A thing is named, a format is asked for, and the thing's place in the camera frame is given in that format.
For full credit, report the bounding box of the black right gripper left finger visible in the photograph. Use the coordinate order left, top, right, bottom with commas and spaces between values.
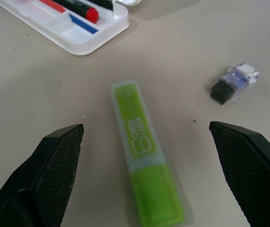
0, 123, 85, 227

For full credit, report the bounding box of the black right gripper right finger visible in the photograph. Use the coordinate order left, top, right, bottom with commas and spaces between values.
209, 121, 270, 227

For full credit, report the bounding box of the black marker with red cap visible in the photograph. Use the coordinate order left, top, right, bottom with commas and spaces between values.
52, 0, 100, 24

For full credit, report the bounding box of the black eraser in blue sleeve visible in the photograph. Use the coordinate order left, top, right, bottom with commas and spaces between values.
210, 62, 261, 105

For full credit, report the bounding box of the green highlighter with clear cap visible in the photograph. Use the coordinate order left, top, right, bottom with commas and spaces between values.
110, 79, 194, 227

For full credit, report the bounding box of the white plastic tray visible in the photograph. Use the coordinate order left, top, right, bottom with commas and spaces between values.
0, 0, 143, 56

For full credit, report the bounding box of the blue pen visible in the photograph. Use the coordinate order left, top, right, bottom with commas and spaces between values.
68, 13, 99, 35

